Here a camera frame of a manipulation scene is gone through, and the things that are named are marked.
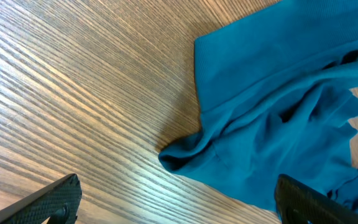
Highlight blue t-shirt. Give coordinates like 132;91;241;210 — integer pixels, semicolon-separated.
158;0;358;213

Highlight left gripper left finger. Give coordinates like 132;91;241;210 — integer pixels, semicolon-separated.
0;174;82;224

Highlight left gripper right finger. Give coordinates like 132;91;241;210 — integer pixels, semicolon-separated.
274;174;358;224

